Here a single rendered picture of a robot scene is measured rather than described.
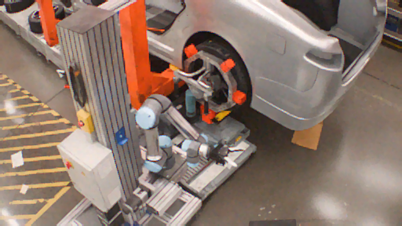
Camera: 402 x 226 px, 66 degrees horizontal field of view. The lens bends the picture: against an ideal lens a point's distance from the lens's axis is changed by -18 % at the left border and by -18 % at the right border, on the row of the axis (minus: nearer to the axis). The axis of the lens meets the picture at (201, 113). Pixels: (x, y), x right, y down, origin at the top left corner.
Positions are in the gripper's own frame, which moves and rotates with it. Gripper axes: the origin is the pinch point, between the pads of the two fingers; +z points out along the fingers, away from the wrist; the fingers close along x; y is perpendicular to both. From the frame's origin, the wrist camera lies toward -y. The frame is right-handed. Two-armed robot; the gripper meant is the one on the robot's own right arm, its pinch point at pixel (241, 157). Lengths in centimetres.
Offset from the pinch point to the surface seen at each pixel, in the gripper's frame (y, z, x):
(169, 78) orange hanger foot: 39, -100, -124
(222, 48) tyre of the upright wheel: -9, -47, -114
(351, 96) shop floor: 88, 94, -264
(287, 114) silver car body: 23, 18, -88
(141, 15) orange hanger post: -40, -108, -86
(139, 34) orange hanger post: -23, -109, -84
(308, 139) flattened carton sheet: 101, 44, -167
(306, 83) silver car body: -13, 28, -80
